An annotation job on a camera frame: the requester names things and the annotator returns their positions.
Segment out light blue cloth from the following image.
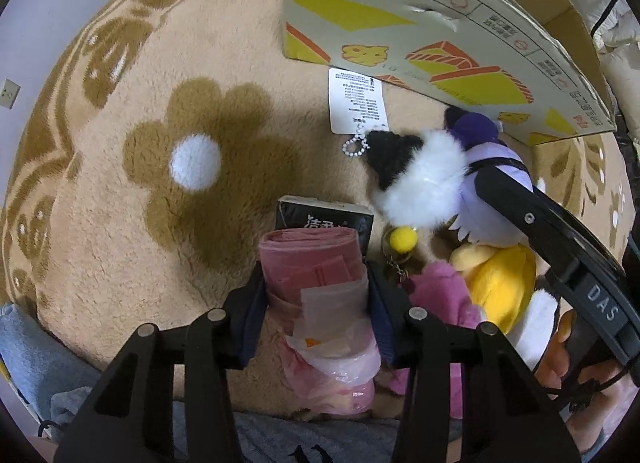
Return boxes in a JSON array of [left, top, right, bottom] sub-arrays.
[[0, 303, 101, 424]]

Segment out yellow plush toy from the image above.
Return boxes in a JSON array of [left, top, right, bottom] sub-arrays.
[[447, 240, 558, 374]]

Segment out person's right hand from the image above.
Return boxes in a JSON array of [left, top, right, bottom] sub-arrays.
[[540, 312, 640, 455]]

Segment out white wall power socket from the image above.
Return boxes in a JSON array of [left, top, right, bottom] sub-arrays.
[[0, 78, 21, 110]]

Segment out printed cardboard box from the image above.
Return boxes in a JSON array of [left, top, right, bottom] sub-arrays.
[[281, 0, 617, 146]]

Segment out yellow pompom keychain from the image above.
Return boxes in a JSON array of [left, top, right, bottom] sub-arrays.
[[382, 225, 418, 284]]

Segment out small black carton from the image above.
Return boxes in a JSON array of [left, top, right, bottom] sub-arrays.
[[275, 195, 375, 264]]

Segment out pink plastic bag roll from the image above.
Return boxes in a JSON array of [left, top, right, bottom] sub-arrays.
[[257, 228, 383, 416]]

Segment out pink plush toy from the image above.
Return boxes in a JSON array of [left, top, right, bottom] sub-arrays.
[[387, 260, 481, 419]]

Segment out white bead chain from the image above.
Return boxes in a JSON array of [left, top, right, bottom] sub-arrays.
[[342, 125, 373, 158]]

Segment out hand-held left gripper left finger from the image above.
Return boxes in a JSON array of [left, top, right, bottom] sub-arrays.
[[54, 263, 271, 463]]

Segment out white hang tag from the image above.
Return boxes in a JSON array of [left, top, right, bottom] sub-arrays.
[[327, 68, 388, 136]]

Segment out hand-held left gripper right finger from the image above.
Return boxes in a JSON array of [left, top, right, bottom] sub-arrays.
[[365, 263, 581, 463]]

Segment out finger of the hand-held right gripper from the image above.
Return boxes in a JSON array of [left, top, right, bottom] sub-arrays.
[[472, 163, 626, 275]]

